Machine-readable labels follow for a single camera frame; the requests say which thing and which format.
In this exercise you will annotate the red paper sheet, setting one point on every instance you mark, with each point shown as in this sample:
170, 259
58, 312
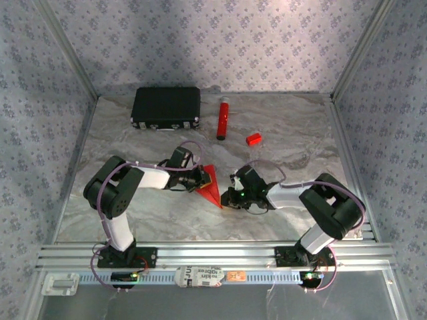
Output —
213, 192

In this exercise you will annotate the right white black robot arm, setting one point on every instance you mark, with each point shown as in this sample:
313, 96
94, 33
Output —
333, 206

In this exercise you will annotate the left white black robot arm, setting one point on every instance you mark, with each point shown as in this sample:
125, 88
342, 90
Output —
110, 196

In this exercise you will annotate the small red block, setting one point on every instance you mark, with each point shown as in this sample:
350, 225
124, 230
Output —
253, 139

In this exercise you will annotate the red cylindrical tube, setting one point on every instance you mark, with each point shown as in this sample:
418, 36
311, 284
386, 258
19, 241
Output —
222, 116

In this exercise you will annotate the black hard case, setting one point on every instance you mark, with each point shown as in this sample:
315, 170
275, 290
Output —
165, 105

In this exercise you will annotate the orange label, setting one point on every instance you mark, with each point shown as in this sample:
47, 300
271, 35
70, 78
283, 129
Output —
236, 276

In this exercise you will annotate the small black controller board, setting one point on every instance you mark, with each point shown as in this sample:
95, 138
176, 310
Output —
123, 277
310, 277

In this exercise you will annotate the aluminium mounting rail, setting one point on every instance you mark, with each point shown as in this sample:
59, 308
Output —
217, 253

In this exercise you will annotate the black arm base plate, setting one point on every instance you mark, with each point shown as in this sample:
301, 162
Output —
283, 256
146, 256

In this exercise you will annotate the aluminium table edge rail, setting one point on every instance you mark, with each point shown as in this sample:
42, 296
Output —
81, 140
343, 140

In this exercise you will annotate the white plastic bracket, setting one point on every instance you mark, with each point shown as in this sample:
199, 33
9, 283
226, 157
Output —
60, 284

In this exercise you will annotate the aluminium corner post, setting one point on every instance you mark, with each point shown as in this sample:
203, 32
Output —
363, 46
66, 48

